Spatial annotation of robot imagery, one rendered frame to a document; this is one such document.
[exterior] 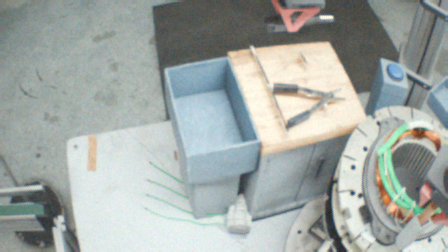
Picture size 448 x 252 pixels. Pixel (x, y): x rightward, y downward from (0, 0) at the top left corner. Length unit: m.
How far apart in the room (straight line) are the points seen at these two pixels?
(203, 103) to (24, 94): 1.60
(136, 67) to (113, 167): 1.24
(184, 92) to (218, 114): 0.07
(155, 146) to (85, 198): 0.22
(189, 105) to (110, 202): 0.29
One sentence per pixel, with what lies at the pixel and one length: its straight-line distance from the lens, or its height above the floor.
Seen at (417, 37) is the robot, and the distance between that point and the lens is 1.13.
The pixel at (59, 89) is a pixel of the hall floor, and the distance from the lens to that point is 2.33.
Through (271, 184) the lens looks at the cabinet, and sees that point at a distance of 0.92.
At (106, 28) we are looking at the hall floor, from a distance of 2.55.
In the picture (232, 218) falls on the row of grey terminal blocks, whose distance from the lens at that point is 1.00.
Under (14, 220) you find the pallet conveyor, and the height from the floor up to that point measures 0.74.
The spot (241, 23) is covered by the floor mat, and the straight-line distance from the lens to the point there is 2.47.
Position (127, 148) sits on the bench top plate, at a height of 0.78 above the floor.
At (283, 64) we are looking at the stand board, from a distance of 0.89.
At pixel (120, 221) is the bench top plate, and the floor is 0.78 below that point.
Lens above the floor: 1.72
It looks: 55 degrees down
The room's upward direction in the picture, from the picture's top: 4 degrees clockwise
